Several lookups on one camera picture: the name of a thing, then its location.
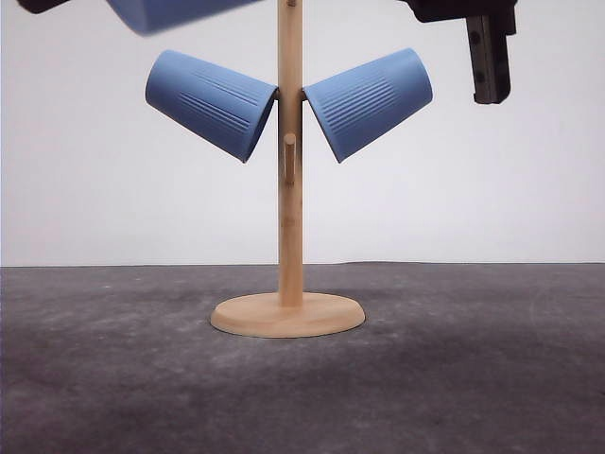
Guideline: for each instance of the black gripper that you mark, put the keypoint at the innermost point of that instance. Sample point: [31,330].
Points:
[40,6]
[489,24]

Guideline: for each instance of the wooden mug tree stand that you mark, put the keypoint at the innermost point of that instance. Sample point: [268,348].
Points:
[292,313]

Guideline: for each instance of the blue ribbed plastic cup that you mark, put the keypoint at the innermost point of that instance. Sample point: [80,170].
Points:
[354,106]
[227,108]
[156,17]

